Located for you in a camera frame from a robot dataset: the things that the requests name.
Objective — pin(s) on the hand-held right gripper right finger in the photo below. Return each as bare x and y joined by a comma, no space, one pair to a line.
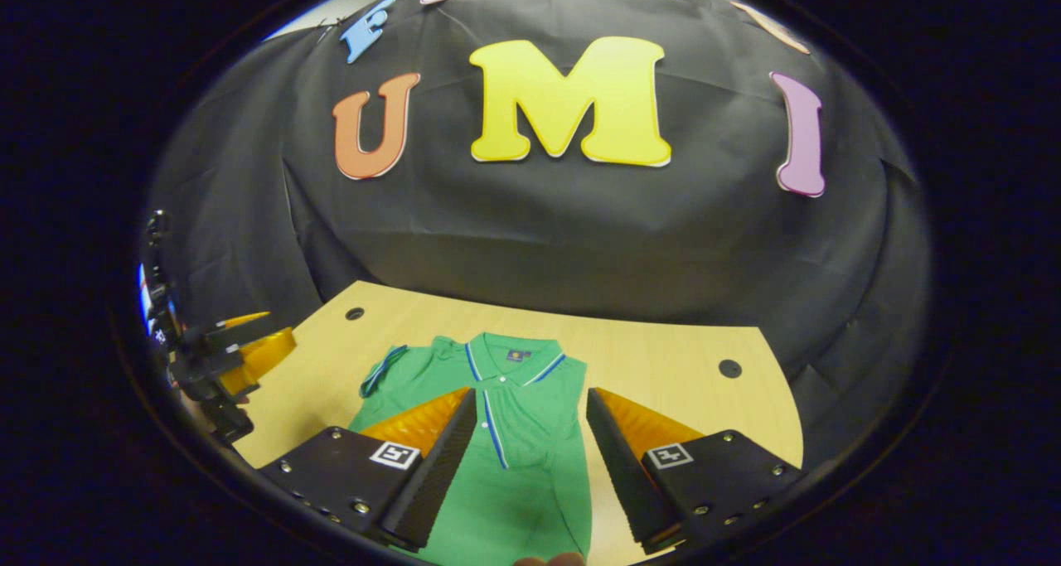
622,466

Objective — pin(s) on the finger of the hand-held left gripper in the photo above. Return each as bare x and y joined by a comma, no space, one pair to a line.
261,355
228,332

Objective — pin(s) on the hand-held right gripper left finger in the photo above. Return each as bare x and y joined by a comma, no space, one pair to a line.
435,475

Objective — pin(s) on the green T-shirt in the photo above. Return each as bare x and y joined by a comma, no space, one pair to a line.
522,483

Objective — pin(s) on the bright white screen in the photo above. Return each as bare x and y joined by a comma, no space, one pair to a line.
146,297

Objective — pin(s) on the black backdrop cloth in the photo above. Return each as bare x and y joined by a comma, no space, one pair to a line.
539,234

